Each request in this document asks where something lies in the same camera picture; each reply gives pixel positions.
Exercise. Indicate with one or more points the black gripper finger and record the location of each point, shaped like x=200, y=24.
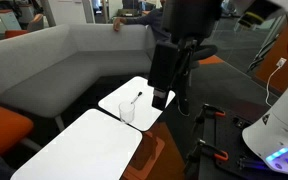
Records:
x=183, y=104
x=159, y=99

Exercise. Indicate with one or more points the far white side table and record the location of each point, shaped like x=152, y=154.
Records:
x=145, y=113

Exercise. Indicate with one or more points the white side table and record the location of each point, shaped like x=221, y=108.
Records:
x=145, y=113
x=94, y=147

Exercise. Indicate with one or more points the orange chair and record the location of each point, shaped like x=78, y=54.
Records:
x=13, y=128

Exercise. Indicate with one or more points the orange black clamp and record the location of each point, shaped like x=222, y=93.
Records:
x=208, y=110
x=202, y=147

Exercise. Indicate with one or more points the person in dark shirt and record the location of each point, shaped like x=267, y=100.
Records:
x=153, y=19

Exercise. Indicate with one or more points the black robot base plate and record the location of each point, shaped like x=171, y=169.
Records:
x=230, y=143

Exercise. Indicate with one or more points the clear glass cup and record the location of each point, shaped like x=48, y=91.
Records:
x=126, y=111

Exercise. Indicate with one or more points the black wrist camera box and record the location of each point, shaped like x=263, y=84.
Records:
x=163, y=66

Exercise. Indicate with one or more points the near white side table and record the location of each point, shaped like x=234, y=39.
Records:
x=94, y=147

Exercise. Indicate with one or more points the grey corner sofa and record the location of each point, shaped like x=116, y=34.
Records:
x=45, y=71

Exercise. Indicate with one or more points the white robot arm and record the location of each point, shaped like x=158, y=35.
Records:
x=252, y=12

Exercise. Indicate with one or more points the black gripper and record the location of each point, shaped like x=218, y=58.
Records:
x=190, y=18

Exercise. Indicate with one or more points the black and silver pen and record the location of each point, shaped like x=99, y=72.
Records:
x=138, y=95

